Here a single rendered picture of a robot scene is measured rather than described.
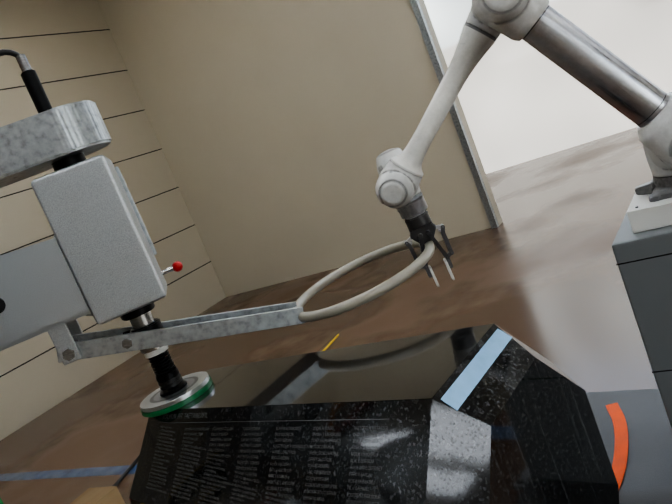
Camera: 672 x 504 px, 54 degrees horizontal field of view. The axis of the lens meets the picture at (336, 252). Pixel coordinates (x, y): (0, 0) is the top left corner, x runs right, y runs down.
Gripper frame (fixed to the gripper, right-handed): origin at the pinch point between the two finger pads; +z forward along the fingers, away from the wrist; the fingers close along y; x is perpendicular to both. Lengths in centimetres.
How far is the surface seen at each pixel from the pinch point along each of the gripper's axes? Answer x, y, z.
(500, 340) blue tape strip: 58, -3, 4
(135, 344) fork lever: 23, 87, -24
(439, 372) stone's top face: 69, 13, 0
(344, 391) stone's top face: 60, 34, -1
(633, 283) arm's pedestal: 21, -46, 20
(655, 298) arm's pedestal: 23, -50, 25
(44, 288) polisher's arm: 30, 98, -49
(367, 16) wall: -458, -60, -129
